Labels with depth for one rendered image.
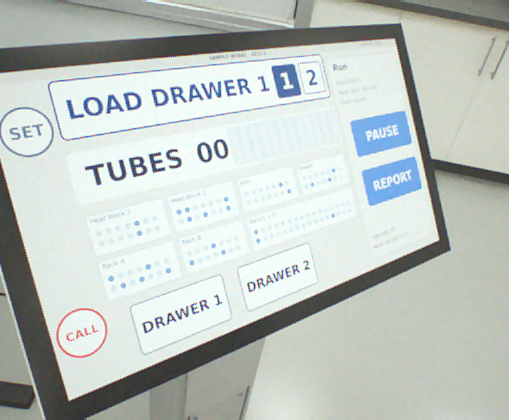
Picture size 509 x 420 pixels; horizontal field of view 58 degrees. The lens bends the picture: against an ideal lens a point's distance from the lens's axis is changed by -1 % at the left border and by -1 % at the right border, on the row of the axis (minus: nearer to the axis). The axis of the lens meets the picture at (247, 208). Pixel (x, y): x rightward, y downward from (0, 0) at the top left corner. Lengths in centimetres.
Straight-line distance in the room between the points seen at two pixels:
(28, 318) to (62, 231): 7
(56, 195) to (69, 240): 4
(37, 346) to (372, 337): 152
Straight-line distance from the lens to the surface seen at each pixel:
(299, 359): 167
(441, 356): 189
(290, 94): 52
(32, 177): 41
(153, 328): 43
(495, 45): 267
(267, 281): 48
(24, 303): 41
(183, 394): 76
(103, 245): 41
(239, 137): 47
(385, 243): 58
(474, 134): 284
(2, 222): 40
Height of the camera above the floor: 134
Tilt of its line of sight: 38 degrees down
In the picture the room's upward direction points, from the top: 10 degrees clockwise
